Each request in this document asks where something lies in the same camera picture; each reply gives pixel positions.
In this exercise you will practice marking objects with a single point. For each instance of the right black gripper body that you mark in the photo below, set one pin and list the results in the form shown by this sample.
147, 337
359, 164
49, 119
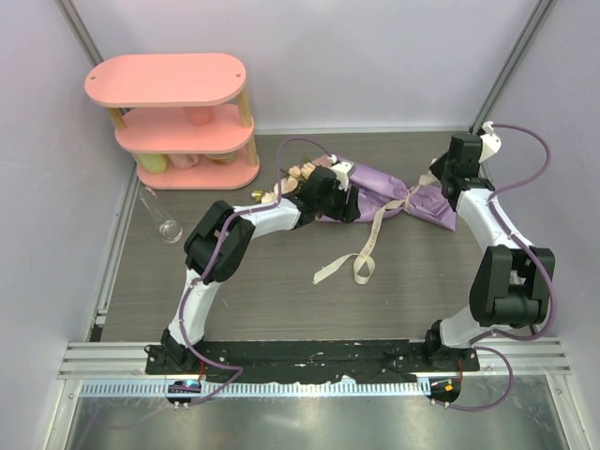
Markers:
442, 166

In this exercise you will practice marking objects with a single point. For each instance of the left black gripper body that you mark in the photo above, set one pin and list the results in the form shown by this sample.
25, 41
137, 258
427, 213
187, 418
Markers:
334, 204

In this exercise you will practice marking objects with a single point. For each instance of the pink flower bouquet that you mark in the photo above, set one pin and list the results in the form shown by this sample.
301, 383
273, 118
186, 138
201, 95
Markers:
290, 181

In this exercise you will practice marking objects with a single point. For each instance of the purple pink wrapping paper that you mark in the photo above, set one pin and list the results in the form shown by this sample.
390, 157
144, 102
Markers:
377, 188

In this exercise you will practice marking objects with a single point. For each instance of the cream printed ribbon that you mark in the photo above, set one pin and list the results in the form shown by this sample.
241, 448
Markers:
363, 264

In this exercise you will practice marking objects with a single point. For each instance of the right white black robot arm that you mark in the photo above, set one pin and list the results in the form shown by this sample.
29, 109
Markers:
511, 287

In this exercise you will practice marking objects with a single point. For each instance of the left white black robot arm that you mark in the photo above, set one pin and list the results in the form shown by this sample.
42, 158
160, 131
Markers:
217, 245

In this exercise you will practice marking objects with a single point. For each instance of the clear glass vase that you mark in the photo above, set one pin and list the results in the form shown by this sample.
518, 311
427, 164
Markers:
169, 229

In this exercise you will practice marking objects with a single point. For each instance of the orange patterned bowl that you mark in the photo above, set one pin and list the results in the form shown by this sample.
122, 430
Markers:
222, 158

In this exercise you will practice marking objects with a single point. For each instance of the pink mug on shelf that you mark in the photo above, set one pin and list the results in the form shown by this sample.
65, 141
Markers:
184, 161

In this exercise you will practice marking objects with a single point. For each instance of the pink cup on shelf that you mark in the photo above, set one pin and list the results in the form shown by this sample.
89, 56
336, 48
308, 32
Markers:
200, 116

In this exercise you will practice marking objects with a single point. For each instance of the yellow green cup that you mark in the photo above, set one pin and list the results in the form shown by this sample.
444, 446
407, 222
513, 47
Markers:
153, 163

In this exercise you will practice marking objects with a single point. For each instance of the pink three-tier shelf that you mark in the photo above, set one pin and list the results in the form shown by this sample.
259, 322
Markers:
146, 96

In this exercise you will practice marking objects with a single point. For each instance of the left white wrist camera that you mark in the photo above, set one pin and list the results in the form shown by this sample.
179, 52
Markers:
342, 169

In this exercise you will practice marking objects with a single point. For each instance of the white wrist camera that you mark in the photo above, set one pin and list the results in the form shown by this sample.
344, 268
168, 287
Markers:
491, 142
342, 169

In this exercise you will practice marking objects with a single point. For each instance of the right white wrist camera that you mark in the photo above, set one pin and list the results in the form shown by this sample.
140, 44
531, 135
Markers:
491, 142

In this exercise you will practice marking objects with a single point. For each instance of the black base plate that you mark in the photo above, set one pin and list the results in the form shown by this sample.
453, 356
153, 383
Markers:
322, 361

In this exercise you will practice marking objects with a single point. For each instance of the aluminium frame rail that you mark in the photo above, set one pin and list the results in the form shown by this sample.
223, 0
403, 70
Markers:
107, 370

